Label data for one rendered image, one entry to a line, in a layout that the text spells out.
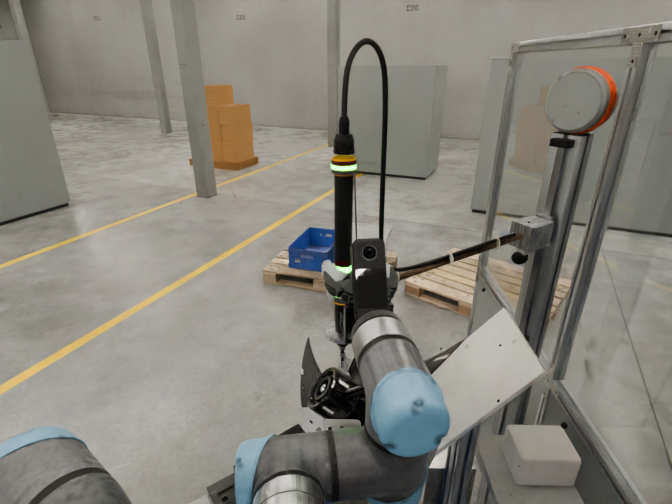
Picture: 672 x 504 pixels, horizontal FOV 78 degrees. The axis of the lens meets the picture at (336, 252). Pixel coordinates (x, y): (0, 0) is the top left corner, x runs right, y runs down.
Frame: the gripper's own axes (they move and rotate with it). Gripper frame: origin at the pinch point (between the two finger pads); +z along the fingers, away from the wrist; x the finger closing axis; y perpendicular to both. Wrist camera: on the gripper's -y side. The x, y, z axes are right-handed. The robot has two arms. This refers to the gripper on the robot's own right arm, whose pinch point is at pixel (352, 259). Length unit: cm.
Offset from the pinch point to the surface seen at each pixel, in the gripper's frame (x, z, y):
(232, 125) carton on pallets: -94, 812, 79
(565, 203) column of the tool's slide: 64, 34, 3
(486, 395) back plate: 34, 7, 41
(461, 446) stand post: 32, 11, 62
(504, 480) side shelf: 48, 12, 80
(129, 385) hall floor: -118, 173, 166
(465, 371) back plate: 34, 18, 43
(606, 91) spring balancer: 65, 31, -25
